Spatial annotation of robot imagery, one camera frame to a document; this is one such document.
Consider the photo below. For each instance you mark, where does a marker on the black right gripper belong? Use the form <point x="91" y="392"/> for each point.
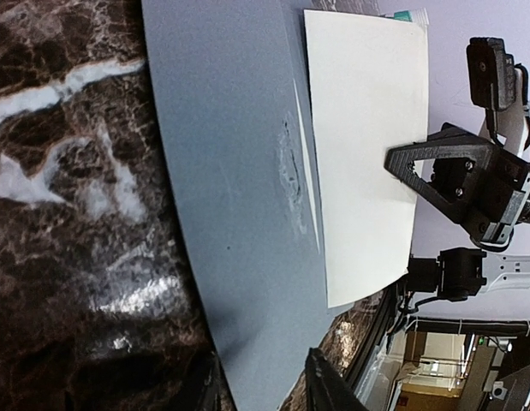
<point x="455" y="170"/>

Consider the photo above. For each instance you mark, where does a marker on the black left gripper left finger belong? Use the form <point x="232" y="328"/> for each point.
<point x="201" y="388"/>

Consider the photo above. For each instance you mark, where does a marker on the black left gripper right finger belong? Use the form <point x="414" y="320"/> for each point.
<point x="325" y="388"/>

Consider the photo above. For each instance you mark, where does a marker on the white paper sheet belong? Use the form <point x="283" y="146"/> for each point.
<point x="369" y="90"/>

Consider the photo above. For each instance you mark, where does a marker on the blue-grey envelope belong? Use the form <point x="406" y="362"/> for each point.
<point x="222" y="78"/>

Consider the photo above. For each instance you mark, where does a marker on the white letter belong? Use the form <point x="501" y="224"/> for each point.
<point x="307" y="167"/>

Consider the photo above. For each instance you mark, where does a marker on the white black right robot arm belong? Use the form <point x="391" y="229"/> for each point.
<point x="459" y="273"/>

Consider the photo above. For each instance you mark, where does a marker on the green white glue stick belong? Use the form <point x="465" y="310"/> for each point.
<point x="417" y="16"/>

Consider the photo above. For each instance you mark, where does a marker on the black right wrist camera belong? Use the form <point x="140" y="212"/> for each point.
<point x="491" y="73"/>

